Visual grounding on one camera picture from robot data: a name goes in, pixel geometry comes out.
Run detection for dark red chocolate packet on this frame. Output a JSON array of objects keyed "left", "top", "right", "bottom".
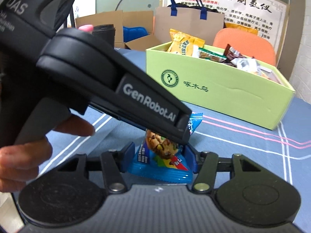
[{"left": 224, "top": 44, "right": 246, "bottom": 61}]

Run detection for light green cardboard box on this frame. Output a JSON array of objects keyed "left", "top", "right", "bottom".
[{"left": 146, "top": 43, "right": 295, "bottom": 130}]

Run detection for small yellow snack packet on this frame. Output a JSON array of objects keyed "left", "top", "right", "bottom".
[{"left": 253, "top": 67, "right": 269, "bottom": 79}]

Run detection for pink cap plastic bottle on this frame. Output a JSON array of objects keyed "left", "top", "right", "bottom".
[{"left": 79, "top": 24, "right": 94, "bottom": 33}]

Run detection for chinese text poster board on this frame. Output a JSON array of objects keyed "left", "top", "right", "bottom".
[{"left": 160, "top": 0, "right": 288, "bottom": 53}]

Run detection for brown cardboard box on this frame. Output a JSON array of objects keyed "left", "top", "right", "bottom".
[{"left": 75, "top": 10, "right": 161, "bottom": 51}]

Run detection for blue chair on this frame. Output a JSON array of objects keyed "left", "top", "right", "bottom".
[{"left": 123, "top": 26, "right": 149, "bottom": 43}]

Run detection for blue cookie packet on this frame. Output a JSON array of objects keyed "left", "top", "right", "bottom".
[{"left": 126, "top": 112, "right": 204, "bottom": 184}]

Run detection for orange chair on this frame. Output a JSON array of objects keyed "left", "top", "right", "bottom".
[{"left": 213, "top": 28, "right": 276, "bottom": 66}]

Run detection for brown paper bag blue handles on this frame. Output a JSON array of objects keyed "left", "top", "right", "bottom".
[{"left": 154, "top": 0, "right": 225, "bottom": 45}]

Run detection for person's left hand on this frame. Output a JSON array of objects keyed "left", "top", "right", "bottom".
[{"left": 1, "top": 115, "right": 95, "bottom": 192}]

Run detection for yellow bag behind chair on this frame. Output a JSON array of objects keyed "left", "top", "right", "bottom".
[{"left": 225, "top": 23, "right": 258, "bottom": 35}]

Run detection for green snack packet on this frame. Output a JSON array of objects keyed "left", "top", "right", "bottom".
[{"left": 199, "top": 48, "right": 227, "bottom": 63}]

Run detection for yellow snack bag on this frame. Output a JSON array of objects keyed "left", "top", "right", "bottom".
[{"left": 167, "top": 28, "right": 205, "bottom": 57}]

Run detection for black tumbler cup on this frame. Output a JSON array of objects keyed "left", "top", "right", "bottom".
[{"left": 92, "top": 24, "right": 115, "bottom": 48}]

